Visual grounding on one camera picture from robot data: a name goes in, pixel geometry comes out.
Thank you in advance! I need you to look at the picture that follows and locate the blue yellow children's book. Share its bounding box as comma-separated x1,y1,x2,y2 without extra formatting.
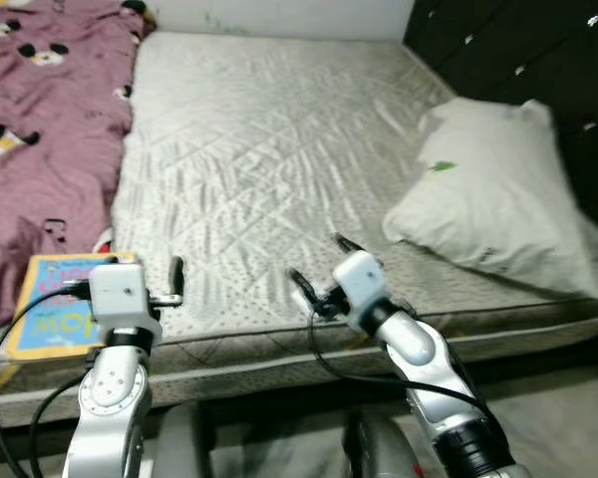
5,251,141,361

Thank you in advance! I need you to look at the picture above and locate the white pillow green leaf print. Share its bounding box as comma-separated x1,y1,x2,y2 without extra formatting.
382,97,598,300

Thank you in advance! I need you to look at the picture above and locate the small white red object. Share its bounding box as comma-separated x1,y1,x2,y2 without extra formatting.
92,227,116,252

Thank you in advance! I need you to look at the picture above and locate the grey quilted mattress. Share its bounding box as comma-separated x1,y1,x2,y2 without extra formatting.
0,30,598,429

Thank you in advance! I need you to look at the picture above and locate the grey robot right leg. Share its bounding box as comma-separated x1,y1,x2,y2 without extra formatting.
344,408,420,478

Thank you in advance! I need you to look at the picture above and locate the pink cartoon mouse blanket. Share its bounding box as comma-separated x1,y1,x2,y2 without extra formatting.
0,0,150,335

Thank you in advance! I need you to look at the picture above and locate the black tufted headboard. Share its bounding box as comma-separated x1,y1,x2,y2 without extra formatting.
404,0,598,240

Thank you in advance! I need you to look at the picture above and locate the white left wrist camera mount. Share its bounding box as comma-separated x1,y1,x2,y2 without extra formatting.
88,261,163,340

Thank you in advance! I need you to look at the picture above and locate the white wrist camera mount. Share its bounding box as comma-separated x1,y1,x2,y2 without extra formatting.
88,261,163,340
331,249,392,322

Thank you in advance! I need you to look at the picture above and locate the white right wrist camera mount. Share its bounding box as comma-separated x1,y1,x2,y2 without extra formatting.
331,249,392,322

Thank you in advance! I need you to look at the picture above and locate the short black left arm cable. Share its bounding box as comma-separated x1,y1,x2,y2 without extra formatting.
28,373,86,478

